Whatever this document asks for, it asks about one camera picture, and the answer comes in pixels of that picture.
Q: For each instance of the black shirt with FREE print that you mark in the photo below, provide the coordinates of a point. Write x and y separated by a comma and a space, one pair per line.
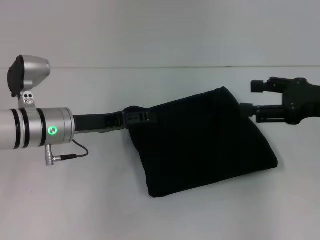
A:
200, 145

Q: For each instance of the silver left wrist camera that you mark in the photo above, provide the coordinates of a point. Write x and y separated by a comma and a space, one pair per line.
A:
27, 72

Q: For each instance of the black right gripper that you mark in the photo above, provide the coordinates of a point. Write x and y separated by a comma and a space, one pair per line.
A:
302, 100

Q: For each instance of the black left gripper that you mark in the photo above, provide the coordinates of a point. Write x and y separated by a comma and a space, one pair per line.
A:
95, 122

